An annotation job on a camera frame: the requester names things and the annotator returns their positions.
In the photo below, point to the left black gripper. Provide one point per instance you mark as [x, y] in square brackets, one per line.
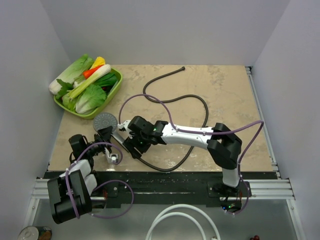
[105, 133]

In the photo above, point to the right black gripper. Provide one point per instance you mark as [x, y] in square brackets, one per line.
[130, 143]

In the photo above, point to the grey shower head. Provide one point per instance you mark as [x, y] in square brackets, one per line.
[104, 120]

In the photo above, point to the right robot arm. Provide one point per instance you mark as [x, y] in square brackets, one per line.
[221, 143]

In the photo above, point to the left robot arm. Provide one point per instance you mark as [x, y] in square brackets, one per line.
[70, 192]

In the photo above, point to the green lettuce toy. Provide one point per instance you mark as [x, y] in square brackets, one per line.
[90, 99]

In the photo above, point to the dark green vegetable toy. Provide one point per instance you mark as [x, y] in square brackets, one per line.
[107, 80]

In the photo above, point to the green plastic tray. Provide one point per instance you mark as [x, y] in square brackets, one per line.
[113, 91]

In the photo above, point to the orange carrot toy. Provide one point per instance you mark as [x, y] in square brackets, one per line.
[89, 72]

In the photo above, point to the white leek toy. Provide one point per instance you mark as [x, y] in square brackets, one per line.
[100, 72]

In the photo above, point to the napa cabbage toy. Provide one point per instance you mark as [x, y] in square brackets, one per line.
[71, 72]

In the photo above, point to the yellow pepper toy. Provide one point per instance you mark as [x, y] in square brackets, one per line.
[99, 61]

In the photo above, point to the tin can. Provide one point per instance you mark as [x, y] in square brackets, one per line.
[35, 233]

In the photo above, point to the red small object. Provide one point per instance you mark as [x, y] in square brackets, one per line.
[256, 237]

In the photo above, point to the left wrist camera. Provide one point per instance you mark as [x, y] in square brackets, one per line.
[112, 158]

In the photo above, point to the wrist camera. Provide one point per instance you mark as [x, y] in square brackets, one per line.
[112, 158]
[124, 127]

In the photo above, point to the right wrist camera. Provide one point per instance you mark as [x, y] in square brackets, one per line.
[124, 127]

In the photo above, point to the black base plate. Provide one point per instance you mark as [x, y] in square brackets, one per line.
[160, 188]

